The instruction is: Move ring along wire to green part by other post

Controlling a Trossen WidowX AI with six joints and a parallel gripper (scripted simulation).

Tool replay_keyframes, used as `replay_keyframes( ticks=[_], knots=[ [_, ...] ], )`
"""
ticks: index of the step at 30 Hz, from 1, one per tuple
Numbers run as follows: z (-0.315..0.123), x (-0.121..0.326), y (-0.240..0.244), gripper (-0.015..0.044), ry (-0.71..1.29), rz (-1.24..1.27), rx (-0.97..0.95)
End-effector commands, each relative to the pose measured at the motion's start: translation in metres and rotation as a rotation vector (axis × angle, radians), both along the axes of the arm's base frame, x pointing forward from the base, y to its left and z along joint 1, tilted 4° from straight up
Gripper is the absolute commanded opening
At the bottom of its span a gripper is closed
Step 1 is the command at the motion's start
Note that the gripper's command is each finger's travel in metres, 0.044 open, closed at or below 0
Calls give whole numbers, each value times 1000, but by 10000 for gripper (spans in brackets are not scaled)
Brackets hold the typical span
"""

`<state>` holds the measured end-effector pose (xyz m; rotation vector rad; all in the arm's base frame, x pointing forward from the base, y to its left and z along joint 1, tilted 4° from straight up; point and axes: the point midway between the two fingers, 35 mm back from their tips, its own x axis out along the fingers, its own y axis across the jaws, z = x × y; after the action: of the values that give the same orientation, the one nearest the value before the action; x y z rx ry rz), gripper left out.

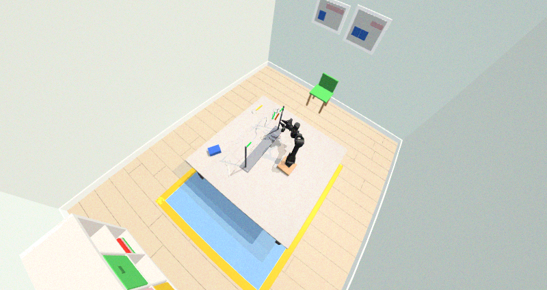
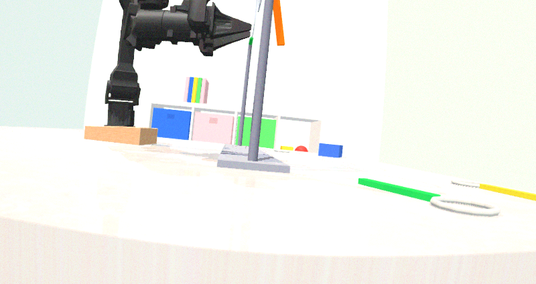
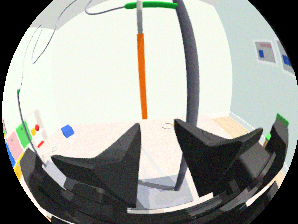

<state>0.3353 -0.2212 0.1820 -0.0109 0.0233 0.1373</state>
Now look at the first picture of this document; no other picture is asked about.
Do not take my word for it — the blue rectangular block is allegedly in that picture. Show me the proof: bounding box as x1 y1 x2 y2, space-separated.
208 145 222 157

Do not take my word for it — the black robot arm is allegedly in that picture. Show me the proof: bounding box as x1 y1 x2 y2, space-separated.
285 120 304 168

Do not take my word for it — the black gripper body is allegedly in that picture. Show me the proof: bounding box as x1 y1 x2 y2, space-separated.
281 125 293 132

